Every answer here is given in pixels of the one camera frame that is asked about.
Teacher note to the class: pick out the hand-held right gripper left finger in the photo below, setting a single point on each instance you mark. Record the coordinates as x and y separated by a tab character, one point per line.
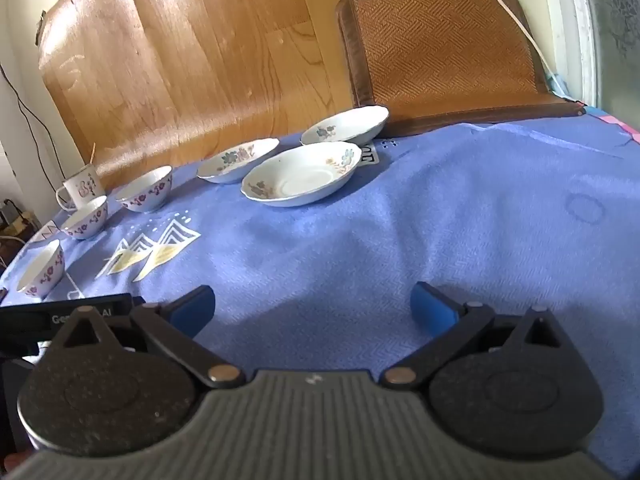
192	310

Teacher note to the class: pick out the white floral mug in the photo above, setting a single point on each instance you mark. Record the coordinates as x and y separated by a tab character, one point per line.
80	187

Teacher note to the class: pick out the wood pattern sheet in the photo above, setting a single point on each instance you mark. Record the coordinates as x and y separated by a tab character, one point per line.
200	60

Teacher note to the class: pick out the white frosted glass window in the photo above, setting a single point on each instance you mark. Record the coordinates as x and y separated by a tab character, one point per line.
610	25

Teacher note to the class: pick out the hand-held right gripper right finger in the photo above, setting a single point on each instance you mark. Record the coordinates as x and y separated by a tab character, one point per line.
432	310

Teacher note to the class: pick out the white floral bowl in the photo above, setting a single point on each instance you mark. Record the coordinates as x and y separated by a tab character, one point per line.
87	222
147	195
42	272

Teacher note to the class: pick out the brown woven mat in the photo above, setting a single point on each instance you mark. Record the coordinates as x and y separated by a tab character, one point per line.
440	50

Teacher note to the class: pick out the blue printed tablecloth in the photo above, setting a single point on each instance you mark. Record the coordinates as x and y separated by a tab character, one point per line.
400	220

